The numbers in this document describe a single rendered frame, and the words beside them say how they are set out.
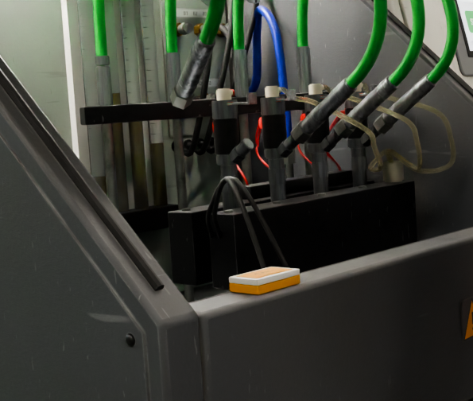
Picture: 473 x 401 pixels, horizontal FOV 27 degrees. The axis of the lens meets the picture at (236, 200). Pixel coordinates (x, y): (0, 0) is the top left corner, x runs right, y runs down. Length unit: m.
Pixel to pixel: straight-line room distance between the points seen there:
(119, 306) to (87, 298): 0.03
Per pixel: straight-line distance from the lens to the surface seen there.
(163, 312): 0.68
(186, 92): 0.97
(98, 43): 1.23
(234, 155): 1.07
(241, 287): 0.76
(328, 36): 1.39
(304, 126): 1.11
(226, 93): 1.08
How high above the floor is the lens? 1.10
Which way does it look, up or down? 6 degrees down
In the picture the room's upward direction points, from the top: 4 degrees counter-clockwise
